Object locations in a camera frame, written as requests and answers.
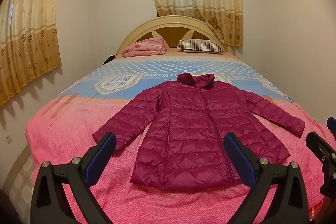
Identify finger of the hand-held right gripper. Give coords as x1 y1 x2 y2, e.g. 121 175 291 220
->
306 132 336 199
327 117 336 135

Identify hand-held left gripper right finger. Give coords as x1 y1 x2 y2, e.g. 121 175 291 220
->
223 132 311 224

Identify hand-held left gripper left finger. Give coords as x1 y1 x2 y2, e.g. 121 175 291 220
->
31 132 117 224

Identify magenta quilted puffer jacket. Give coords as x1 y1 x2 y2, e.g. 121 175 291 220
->
92 73 305 191

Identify bed with pink-blue cover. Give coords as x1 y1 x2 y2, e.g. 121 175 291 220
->
25 47 335 224

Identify pink floral folded blanket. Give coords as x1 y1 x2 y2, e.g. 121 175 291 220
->
123 37 167 58

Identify striped pillow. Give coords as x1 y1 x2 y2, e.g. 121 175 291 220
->
177 39 226 53

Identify cream wooden headboard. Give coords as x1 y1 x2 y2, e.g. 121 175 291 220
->
116 15 233 55

